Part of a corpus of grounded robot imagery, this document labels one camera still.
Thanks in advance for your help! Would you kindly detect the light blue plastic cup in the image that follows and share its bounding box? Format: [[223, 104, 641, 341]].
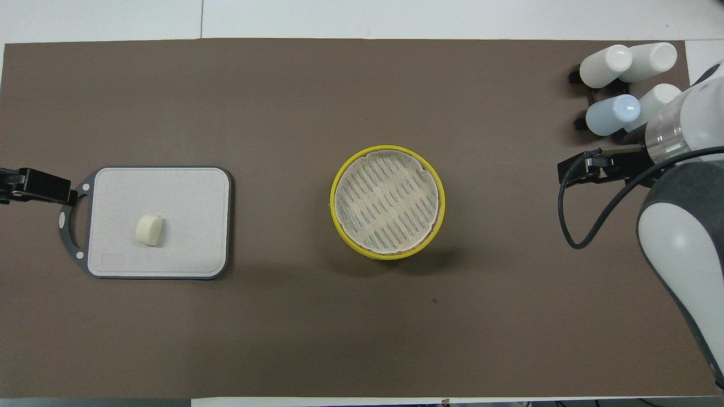
[[585, 94, 641, 136]]

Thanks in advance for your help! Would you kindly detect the yellow rimmed bamboo steamer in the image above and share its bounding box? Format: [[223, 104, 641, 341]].
[[330, 145, 446, 261]]

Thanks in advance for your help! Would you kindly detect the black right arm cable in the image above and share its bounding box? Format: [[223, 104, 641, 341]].
[[558, 146, 724, 250]]

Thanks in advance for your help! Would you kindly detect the white steamed bun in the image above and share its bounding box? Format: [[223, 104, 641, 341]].
[[135, 213, 165, 248]]

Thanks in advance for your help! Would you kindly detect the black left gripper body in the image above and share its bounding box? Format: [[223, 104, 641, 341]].
[[0, 167, 26, 205]]

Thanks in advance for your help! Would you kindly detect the white plastic cup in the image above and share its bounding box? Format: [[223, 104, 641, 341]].
[[580, 45, 633, 89], [624, 84, 683, 133], [619, 42, 678, 83]]

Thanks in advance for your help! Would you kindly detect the grey cutting board dark rim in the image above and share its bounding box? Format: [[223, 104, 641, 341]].
[[58, 166, 232, 280]]

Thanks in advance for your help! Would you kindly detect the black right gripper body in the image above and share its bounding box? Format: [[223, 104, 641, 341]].
[[601, 144, 657, 183]]

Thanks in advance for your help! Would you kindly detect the black cup rack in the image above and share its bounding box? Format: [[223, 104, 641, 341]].
[[568, 65, 637, 133]]

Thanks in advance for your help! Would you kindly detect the brown table mat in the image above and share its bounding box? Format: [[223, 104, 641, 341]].
[[0, 38, 719, 399]]

